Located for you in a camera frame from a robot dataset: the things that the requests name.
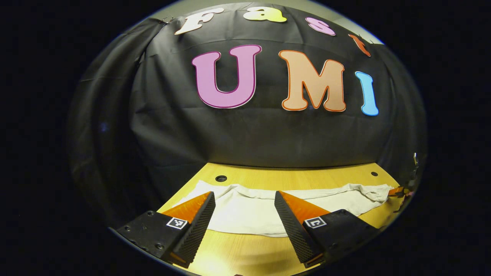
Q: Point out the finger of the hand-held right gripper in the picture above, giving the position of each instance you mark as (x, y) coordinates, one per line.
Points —
(399, 191)

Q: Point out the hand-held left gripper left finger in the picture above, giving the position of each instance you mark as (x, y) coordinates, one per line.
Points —
(197, 228)

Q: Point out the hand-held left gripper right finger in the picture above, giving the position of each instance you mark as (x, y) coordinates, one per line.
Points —
(293, 230)

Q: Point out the white jeans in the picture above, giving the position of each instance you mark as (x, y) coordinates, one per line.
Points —
(245, 212)

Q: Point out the black backdrop cloth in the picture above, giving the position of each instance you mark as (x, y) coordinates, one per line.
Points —
(184, 126)

